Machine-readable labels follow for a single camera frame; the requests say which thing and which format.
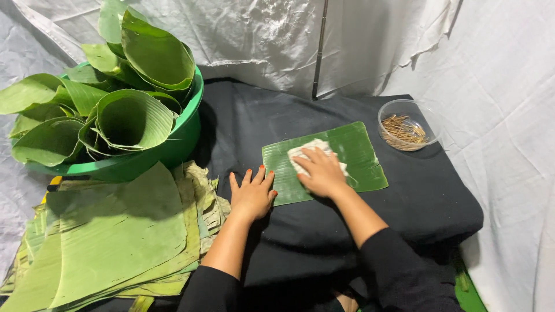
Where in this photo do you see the stack of flat banana leaves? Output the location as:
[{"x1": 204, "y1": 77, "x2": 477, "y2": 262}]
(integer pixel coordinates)
[{"x1": 0, "y1": 160, "x2": 232, "y2": 312}]

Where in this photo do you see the person's right hand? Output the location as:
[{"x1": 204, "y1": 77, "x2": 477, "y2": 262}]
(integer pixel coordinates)
[{"x1": 293, "y1": 146, "x2": 350, "y2": 200}]

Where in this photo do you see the person's left hand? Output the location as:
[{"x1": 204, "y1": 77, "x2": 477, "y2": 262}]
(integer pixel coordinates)
[{"x1": 228, "y1": 165, "x2": 278, "y2": 222}]

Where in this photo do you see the heap of rolled banana leaves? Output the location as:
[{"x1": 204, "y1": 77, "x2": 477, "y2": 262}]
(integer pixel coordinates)
[{"x1": 0, "y1": 0, "x2": 197, "y2": 168}]

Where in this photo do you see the clear plastic bowl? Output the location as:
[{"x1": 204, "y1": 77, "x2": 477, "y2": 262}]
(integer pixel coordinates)
[{"x1": 377, "y1": 99, "x2": 444, "y2": 153}]

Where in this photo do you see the metal pole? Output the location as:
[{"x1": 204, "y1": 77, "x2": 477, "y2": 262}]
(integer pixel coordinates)
[{"x1": 311, "y1": 0, "x2": 329, "y2": 101}]

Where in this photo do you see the bunch of thin wooden sticks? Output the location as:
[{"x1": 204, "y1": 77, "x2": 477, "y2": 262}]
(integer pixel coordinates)
[{"x1": 381, "y1": 114, "x2": 430, "y2": 151}]

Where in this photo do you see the yellow black handled tool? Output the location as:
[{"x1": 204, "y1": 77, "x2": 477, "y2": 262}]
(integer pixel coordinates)
[{"x1": 41, "y1": 175, "x2": 92, "y2": 204}]

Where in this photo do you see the black table cloth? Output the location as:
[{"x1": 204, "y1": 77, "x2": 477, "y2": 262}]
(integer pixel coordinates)
[{"x1": 87, "y1": 78, "x2": 484, "y2": 312}]

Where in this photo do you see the green floor mat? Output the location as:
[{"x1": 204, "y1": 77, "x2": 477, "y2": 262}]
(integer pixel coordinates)
[{"x1": 453, "y1": 260, "x2": 488, "y2": 312}]

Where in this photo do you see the green plastic basin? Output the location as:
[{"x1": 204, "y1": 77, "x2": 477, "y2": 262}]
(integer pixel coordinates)
[{"x1": 24, "y1": 61, "x2": 204, "y2": 183}]

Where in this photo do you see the rectangular banana leaf piece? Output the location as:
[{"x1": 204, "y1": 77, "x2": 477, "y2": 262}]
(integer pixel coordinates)
[{"x1": 261, "y1": 121, "x2": 389, "y2": 207}]

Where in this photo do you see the white wiping cloth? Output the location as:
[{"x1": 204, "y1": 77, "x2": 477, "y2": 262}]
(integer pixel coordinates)
[{"x1": 287, "y1": 138, "x2": 349, "y2": 178}]

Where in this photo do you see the white backdrop sheet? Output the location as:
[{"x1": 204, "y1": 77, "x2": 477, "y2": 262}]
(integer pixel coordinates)
[{"x1": 0, "y1": 0, "x2": 555, "y2": 312}]

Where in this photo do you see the person's bare foot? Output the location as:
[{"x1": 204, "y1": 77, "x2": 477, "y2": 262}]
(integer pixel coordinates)
[{"x1": 334, "y1": 291, "x2": 360, "y2": 312}]

